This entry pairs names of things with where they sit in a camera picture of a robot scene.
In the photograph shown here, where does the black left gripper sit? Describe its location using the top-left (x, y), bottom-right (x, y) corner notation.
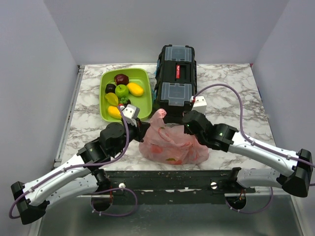
top-left (111, 118), bottom-right (151, 157)

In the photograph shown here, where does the pink plastic bag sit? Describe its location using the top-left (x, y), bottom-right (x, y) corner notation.
top-left (139, 109), bottom-right (209, 165)

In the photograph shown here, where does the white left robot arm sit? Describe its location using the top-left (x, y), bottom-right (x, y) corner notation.
top-left (9, 118), bottom-right (150, 225)

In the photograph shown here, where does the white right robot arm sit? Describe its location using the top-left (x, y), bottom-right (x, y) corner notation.
top-left (182, 111), bottom-right (314, 198)

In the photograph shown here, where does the yellow fake mango lower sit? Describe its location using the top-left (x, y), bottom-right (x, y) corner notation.
top-left (107, 106), bottom-right (122, 120)

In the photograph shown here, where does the yellow fake mango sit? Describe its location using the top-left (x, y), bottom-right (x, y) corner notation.
top-left (126, 83), bottom-right (144, 97)
top-left (107, 106), bottom-right (122, 120)

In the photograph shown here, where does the fake mangosteen green top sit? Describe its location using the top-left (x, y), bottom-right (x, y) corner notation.
top-left (120, 97), bottom-right (131, 106)

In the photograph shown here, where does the yellow fake starfruit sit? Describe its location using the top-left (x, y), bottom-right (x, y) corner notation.
top-left (105, 92), bottom-right (119, 106)

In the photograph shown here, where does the yellow fake mango upper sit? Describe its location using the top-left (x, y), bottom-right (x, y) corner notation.
top-left (126, 83), bottom-right (144, 97)

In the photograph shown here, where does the green fake apple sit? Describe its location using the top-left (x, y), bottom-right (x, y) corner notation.
top-left (115, 84), bottom-right (129, 98)

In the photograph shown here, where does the dark purple fake plum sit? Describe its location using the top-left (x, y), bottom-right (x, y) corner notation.
top-left (105, 84), bottom-right (116, 94)

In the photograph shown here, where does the dark red fake apple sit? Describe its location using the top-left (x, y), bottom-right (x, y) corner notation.
top-left (114, 74), bottom-right (129, 85)

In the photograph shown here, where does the black plastic toolbox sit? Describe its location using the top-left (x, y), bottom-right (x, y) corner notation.
top-left (153, 44), bottom-right (197, 124)

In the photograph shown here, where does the green plastic tray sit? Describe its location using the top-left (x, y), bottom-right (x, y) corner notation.
top-left (99, 68), bottom-right (152, 122)

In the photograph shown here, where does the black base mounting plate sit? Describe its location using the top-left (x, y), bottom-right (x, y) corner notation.
top-left (92, 168), bottom-right (255, 208)

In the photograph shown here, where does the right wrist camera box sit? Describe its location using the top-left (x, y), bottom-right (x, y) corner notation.
top-left (191, 96), bottom-right (207, 114)

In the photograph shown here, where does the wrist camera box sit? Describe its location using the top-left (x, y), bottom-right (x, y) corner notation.
top-left (191, 96), bottom-right (207, 114)
top-left (123, 104), bottom-right (140, 126)

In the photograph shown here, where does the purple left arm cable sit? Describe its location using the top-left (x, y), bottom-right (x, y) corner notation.
top-left (8, 104), bottom-right (130, 219)

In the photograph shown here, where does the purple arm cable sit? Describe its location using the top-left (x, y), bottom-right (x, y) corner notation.
top-left (191, 83), bottom-right (315, 169)
top-left (8, 104), bottom-right (130, 219)

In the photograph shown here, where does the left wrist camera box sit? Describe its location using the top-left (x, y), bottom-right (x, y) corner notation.
top-left (123, 104), bottom-right (140, 126)

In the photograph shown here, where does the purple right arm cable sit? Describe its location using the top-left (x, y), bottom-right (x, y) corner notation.
top-left (191, 83), bottom-right (315, 169)

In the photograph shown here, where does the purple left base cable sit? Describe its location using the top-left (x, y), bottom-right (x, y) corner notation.
top-left (91, 187), bottom-right (138, 217)

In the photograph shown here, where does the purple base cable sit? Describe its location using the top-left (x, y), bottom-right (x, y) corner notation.
top-left (91, 187), bottom-right (138, 217)
top-left (224, 186), bottom-right (274, 214)

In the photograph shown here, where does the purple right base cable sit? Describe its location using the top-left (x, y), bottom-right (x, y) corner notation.
top-left (224, 186), bottom-right (274, 214)

